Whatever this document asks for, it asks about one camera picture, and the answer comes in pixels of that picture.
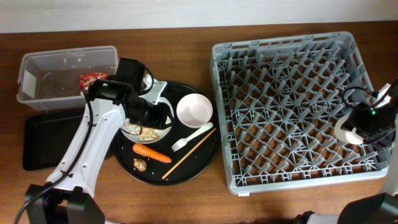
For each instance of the pale pink bowl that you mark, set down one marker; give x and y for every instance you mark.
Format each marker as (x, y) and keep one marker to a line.
(194, 110)

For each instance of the grey dishwasher rack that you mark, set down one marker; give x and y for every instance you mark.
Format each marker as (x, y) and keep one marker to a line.
(278, 101)

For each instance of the grey plate with food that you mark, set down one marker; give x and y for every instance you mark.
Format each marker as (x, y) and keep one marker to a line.
(143, 133)

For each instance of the white plastic fork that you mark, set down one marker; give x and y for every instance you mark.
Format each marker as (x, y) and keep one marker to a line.
(183, 141)

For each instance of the brown ginger piece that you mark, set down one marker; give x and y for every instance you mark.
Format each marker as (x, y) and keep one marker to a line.
(140, 165)

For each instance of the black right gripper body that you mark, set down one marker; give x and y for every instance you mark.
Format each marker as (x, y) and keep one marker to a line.
(371, 124)

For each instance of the clear plastic waste bin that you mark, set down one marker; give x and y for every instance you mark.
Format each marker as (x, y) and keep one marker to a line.
(50, 80)

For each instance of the orange carrot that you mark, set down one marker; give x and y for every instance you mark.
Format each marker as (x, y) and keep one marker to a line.
(143, 150)

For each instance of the white paper cup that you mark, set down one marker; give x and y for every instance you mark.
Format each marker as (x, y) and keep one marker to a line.
(346, 136)

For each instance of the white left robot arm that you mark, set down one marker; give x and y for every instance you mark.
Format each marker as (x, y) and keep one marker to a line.
(68, 194)

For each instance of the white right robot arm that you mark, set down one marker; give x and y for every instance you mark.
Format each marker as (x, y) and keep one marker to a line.
(380, 208)

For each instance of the red snack wrapper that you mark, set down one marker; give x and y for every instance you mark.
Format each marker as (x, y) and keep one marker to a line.
(89, 79)

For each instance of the black rectangular tray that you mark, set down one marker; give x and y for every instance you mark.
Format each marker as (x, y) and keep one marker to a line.
(47, 138)

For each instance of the wooden chopstick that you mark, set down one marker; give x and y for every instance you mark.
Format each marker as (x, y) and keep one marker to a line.
(188, 153)

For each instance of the round black serving tray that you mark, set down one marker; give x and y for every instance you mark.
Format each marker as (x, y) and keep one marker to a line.
(193, 165)

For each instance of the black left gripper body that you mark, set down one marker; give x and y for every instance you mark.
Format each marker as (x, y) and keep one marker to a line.
(149, 115)

